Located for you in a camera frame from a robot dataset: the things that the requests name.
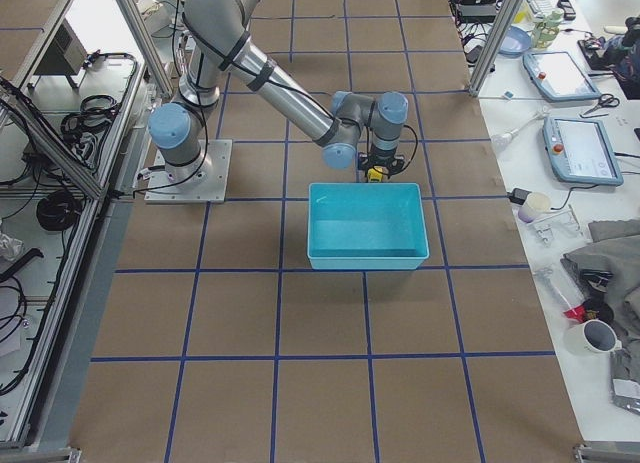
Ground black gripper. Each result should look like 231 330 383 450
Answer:
357 150 406 179

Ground yellow toy beetle car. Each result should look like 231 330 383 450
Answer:
366 167 385 183

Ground turquoise plastic storage bin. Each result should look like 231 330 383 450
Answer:
307 183 430 271

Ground white paper cup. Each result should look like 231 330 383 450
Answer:
517 192 551 224

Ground blue plate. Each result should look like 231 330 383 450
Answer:
499 25 532 58

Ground upper teach pendant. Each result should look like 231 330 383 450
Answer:
522 51 601 102

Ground teach pendant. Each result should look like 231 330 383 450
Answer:
542 117 624 187
522 51 601 102

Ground lower teach pendant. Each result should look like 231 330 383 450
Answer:
542 117 624 187

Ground black scissors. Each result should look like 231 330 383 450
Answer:
579 93 620 118

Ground grey cloth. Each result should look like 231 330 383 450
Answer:
561 219 639 340

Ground white mug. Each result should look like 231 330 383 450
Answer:
563 320 622 356

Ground silver foil pouch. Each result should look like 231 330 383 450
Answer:
610 349 639 416

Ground grey control box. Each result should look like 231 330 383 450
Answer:
28 19 88 89

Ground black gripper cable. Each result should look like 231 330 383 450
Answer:
367 122 420 177

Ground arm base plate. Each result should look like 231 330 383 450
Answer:
144 139 232 204

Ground aluminium frame post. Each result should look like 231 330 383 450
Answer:
468 0 523 97

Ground black coiled cable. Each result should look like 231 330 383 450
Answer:
37 188 84 233

